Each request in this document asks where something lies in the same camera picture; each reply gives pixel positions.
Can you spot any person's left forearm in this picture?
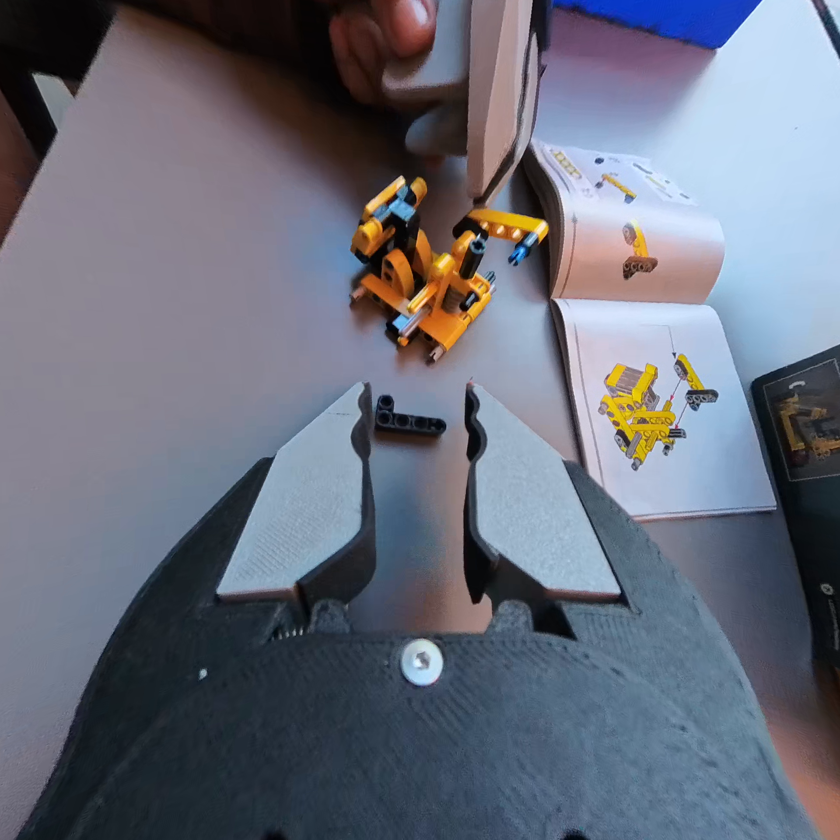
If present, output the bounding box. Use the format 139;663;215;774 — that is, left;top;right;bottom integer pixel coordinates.
112;0;342;63

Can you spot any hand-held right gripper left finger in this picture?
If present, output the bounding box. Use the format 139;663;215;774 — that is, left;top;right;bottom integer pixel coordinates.
215;381;378;618

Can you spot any black angled lego beam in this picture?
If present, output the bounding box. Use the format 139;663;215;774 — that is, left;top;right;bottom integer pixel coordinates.
374;394;448;438

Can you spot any person's left hand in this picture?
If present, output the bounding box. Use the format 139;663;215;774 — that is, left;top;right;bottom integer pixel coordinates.
328;0;439;109

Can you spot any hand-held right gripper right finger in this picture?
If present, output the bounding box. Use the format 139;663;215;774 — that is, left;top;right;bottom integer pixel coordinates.
462;382;623;606

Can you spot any yellow lego beam assembly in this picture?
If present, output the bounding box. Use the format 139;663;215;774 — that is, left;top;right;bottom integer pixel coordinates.
453;209;551;266

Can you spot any lego instruction booklet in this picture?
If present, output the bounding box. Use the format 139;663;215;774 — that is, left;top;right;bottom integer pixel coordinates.
521;139;778;522

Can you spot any black lego set box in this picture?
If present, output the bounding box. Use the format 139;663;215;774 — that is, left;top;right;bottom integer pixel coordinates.
751;344;840;683

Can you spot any blue plastic bin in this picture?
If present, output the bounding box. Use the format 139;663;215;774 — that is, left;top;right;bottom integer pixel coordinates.
551;0;765;50

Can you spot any yellow lego vehicle model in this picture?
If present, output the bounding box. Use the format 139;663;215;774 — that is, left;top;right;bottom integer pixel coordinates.
348;176;498;366

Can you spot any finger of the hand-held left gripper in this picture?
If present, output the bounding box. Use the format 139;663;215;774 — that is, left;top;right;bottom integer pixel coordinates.
465;0;550;204

